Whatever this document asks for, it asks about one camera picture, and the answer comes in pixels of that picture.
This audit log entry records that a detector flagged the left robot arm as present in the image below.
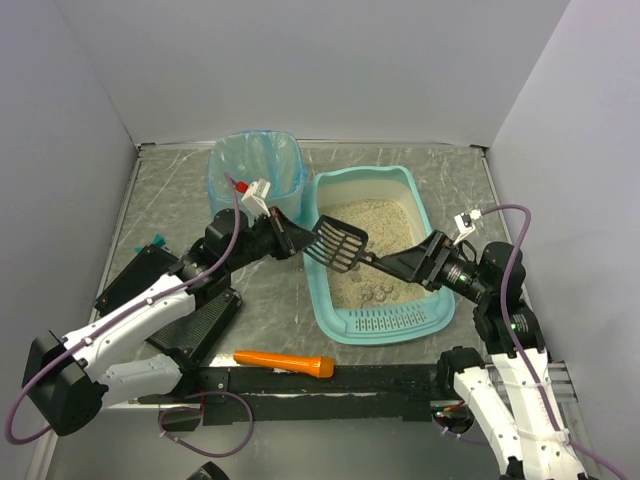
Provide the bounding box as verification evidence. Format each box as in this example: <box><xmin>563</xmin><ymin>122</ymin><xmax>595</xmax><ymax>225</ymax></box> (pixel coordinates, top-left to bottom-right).
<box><xmin>19</xmin><ymin>207</ymin><xmax>317</xmax><ymax>436</ymax></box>

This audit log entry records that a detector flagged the light blue litter box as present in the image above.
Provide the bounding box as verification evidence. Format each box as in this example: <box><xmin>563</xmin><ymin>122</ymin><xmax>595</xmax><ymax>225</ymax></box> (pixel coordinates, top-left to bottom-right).
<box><xmin>302</xmin><ymin>165</ymin><xmax>456</xmax><ymax>347</ymax></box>

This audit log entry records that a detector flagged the trash bin with blue bag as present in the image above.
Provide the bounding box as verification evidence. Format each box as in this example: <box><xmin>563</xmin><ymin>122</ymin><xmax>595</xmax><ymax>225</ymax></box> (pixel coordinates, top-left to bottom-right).
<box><xmin>206</xmin><ymin>130</ymin><xmax>309</xmax><ymax>221</ymax></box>

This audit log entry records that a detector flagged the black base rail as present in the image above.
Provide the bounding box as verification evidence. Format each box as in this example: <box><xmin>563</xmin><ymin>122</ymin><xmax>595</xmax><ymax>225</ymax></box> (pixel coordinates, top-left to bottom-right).
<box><xmin>137</xmin><ymin>363</ymin><xmax>494</xmax><ymax>426</ymax></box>

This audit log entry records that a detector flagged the black litter scoop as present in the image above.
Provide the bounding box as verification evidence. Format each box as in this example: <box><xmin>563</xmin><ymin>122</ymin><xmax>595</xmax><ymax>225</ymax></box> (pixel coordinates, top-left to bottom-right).
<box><xmin>304</xmin><ymin>215</ymin><xmax>379</xmax><ymax>273</ymax></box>

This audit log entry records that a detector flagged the litter clump ball front left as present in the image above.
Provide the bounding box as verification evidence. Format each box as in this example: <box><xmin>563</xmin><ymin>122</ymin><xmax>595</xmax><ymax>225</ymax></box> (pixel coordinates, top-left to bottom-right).
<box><xmin>360</xmin><ymin>286</ymin><xmax>375</xmax><ymax>302</ymax></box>

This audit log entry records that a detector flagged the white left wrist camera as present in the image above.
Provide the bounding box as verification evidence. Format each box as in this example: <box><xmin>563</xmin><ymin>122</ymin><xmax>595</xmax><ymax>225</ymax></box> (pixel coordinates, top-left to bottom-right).
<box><xmin>235</xmin><ymin>178</ymin><xmax>271</xmax><ymax>217</ymax></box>

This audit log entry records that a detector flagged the orange toy microphone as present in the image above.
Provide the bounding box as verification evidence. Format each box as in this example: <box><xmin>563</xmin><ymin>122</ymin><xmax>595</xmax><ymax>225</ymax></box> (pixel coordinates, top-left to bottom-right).
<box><xmin>233</xmin><ymin>350</ymin><xmax>335</xmax><ymax>379</ymax></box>

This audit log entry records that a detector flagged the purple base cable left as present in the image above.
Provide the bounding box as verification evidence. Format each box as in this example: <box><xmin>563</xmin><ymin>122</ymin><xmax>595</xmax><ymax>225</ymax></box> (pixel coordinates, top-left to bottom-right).
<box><xmin>158</xmin><ymin>388</ymin><xmax>257</xmax><ymax>457</ymax></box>

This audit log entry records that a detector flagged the black ribbed case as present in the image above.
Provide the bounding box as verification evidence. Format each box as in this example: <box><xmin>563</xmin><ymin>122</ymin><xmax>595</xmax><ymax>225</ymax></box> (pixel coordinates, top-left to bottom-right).
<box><xmin>94</xmin><ymin>243</ymin><xmax>244</xmax><ymax>366</ymax></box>

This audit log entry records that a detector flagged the litter clump ball front right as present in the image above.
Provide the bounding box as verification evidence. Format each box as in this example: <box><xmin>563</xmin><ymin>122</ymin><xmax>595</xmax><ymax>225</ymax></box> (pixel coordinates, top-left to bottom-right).
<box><xmin>374</xmin><ymin>290</ymin><xmax>387</xmax><ymax>302</ymax></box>

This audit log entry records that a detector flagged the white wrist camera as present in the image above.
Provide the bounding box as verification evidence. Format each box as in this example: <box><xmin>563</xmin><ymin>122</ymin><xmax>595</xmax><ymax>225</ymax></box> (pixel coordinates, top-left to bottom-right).
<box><xmin>235</xmin><ymin>178</ymin><xmax>271</xmax><ymax>217</ymax></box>
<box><xmin>454</xmin><ymin>209</ymin><xmax>482</xmax><ymax>245</ymax></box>

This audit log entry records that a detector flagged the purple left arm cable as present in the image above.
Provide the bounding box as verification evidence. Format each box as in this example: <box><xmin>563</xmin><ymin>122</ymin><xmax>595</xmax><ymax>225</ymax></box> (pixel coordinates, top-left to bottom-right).
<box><xmin>4</xmin><ymin>172</ymin><xmax>251</xmax><ymax>445</ymax></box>

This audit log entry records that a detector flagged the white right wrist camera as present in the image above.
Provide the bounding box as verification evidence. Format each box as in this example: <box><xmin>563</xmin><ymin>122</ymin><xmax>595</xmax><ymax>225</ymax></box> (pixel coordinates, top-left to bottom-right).
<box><xmin>454</xmin><ymin>209</ymin><xmax>482</xmax><ymax>245</ymax></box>

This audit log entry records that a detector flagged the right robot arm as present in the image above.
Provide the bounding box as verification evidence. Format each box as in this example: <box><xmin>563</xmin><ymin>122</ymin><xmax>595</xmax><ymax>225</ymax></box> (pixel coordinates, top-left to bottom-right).
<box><xmin>378</xmin><ymin>231</ymin><xmax>589</xmax><ymax>479</ymax></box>

